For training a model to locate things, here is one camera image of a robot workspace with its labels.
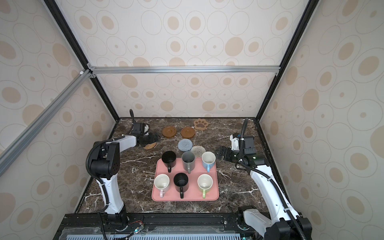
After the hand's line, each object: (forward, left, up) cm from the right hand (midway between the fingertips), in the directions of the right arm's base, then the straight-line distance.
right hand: (223, 152), depth 80 cm
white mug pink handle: (-11, +34, -13) cm, 38 cm away
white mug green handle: (-10, +10, -15) cm, 21 cm away
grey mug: (+3, +19, -13) cm, 24 cm away
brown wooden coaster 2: (+28, +21, -16) cm, 39 cm away
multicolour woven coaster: (+12, +13, -16) cm, 24 cm away
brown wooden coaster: (+30, +35, -17) cm, 49 cm away
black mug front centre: (-10, +23, -13) cm, 29 cm away
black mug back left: (+4, +32, -12) cm, 34 cm away
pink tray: (-16, +29, -16) cm, 37 cm away
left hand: (+22, +41, -11) cm, 48 cm away
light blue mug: (+3, +7, -12) cm, 14 cm away
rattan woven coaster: (+16, +46, -16) cm, 51 cm away
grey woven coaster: (+17, +22, -16) cm, 32 cm away
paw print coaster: (+37, +11, -17) cm, 42 cm away
